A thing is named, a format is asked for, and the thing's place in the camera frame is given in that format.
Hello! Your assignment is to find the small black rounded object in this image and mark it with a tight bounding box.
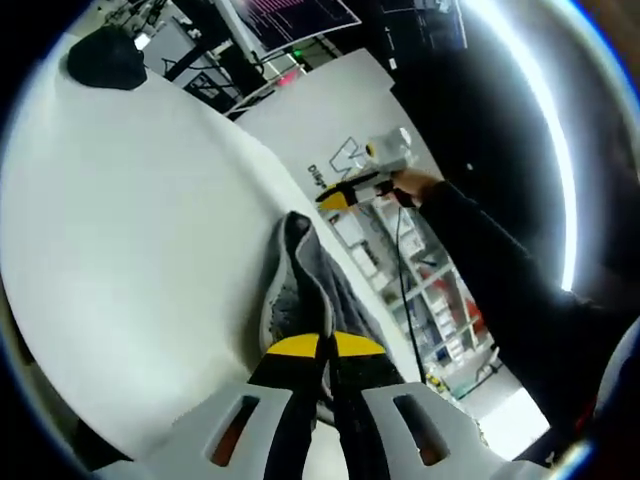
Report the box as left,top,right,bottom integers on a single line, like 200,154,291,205
67,26,149,92

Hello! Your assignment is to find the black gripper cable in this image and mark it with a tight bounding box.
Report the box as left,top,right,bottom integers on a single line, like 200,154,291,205
396,203,429,384

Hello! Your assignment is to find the grey metal shelving unit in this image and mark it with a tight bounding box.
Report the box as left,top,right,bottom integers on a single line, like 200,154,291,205
319,199,501,401

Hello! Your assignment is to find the grey towel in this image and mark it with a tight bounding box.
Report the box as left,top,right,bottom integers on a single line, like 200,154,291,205
256,210,407,437

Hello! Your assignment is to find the curved monitor purple display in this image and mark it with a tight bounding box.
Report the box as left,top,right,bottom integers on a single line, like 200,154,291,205
219,0,362,54

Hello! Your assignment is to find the person's right hand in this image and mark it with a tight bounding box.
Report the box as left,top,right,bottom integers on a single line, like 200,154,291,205
391,168,444,209

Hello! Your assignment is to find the dark hanging display screen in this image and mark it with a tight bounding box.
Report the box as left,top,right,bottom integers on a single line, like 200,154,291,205
379,0,469,51

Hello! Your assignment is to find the pile of yellow black tools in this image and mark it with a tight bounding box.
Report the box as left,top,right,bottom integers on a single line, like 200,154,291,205
424,372,454,399

